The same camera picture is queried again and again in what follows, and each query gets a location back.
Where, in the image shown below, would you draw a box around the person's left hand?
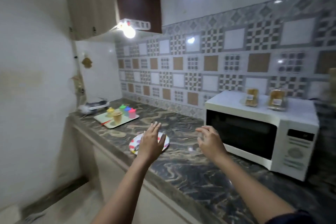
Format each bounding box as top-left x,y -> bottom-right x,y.
136,121 -> 166,166

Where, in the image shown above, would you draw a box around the person's right hand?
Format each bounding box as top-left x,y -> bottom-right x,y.
195,126 -> 228,164

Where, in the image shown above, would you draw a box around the colourful dotted plate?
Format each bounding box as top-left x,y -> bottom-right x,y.
128,132 -> 170,155

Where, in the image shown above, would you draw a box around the white microwave door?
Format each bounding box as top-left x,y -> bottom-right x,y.
205,110 -> 278,170

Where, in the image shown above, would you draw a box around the white microwave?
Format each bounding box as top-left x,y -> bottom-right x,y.
204,90 -> 320,182

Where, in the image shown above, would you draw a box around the clear plastic container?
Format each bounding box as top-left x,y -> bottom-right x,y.
245,88 -> 260,108
267,89 -> 288,112

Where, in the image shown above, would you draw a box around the person's right forearm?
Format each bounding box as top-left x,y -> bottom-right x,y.
215,152 -> 297,224

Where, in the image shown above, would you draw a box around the person's left forearm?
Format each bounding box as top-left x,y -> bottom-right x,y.
92,153 -> 153,224

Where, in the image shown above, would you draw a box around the pale rectangular tray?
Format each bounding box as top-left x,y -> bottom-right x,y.
93,111 -> 140,129

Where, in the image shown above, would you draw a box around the tan plastic cup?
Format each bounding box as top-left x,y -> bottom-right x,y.
112,111 -> 123,125

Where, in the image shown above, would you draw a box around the beige kitchen base cabinets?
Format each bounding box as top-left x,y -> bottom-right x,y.
67,119 -> 210,224

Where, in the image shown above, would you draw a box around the small white appliance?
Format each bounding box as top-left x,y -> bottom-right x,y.
78,99 -> 110,116

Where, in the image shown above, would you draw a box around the dark blue sleeve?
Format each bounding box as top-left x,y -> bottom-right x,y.
265,209 -> 318,224

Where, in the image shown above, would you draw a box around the glowing light bulb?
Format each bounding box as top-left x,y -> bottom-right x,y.
117,21 -> 137,39

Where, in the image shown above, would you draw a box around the white power strip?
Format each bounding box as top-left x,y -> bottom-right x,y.
123,18 -> 152,31

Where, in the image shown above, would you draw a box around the beige socket adapter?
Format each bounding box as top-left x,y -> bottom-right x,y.
328,68 -> 336,106

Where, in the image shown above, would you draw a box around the bundle of wall cables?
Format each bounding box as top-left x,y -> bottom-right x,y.
69,74 -> 86,101

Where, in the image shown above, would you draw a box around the beige wall cabinet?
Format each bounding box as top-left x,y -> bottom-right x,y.
61,0 -> 120,41

